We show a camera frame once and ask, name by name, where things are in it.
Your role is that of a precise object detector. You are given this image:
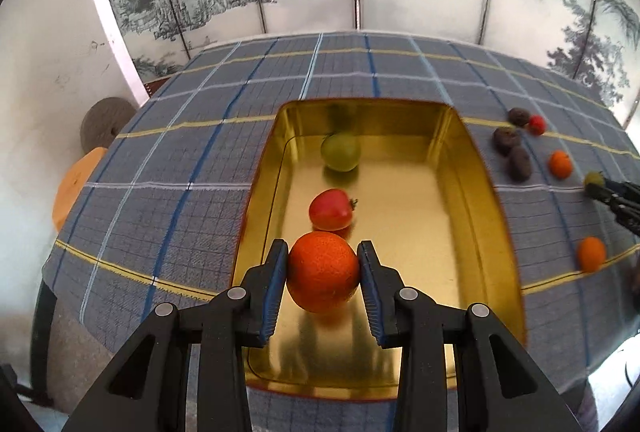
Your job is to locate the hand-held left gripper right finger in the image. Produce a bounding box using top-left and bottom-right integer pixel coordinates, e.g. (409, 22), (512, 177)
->
(356, 240), (581, 432)

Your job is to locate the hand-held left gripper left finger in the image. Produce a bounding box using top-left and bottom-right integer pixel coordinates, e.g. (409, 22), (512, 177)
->
(62, 239), (291, 432)

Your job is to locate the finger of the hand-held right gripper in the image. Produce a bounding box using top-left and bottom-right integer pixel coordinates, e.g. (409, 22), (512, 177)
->
(602, 179), (640, 203)
(586, 184), (640, 237)

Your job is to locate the large orange mandarin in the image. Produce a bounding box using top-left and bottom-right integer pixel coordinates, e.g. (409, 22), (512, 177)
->
(286, 232), (361, 314)

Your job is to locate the small orange mandarin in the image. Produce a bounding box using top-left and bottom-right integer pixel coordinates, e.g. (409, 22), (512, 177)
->
(548, 150), (574, 179)
(577, 237), (607, 273)

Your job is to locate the gold metal tin tray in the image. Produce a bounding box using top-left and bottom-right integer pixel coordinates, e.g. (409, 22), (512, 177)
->
(231, 98), (527, 402)

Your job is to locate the red tomato with stem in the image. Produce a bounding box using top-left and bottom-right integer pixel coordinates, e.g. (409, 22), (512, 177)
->
(308, 188), (359, 233)

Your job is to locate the blue plaid tablecloth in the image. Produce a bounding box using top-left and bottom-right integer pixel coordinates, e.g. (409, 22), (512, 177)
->
(42, 32), (640, 432)

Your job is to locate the green round fruit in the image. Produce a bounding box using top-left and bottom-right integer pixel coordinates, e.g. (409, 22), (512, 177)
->
(320, 133), (362, 173)

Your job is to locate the orange plastic stool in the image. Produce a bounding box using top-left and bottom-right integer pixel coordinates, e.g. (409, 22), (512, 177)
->
(52, 147), (107, 233)

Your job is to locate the grey round millstone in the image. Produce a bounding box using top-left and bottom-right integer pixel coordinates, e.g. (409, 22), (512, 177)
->
(80, 96), (137, 151)

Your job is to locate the black metal table leg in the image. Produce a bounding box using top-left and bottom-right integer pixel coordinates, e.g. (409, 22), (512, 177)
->
(31, 279), (57, 405)

